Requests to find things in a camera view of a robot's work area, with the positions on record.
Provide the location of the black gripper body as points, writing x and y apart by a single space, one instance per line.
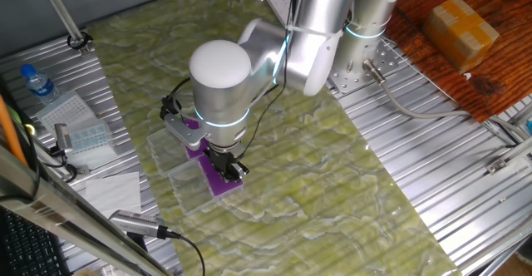
226 155

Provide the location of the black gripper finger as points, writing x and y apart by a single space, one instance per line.
225 173
240 171

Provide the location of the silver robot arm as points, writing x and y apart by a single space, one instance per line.
220 89

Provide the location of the purple pipette tip box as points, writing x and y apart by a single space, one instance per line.
220 188
166 151

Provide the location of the clear box blue tips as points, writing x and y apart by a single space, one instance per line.
89 136

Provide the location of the white pipette tip rack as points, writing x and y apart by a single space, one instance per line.
66 109

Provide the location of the green marble pattern mat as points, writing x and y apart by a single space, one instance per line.
291 184

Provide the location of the white paper sheet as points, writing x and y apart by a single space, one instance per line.
112 193

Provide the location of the water bottle blue cap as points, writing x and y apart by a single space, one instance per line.
41 87

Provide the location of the black keyboard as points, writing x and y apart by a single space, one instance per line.
29 247

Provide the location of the orange tube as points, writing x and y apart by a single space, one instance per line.
10 134

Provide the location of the aluminium pole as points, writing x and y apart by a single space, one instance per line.
58 10

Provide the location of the cardboard box yellow tape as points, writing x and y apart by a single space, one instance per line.
457 35

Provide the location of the red brown wooden board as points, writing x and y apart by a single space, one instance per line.
498 85

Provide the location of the silver depth camera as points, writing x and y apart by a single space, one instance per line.
133 222
63 136

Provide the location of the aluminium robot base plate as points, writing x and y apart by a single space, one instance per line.
345 82

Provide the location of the aluminium frame bar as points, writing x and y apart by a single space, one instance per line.
62 209

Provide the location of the aluminium profile rail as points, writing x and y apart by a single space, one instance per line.
513 154

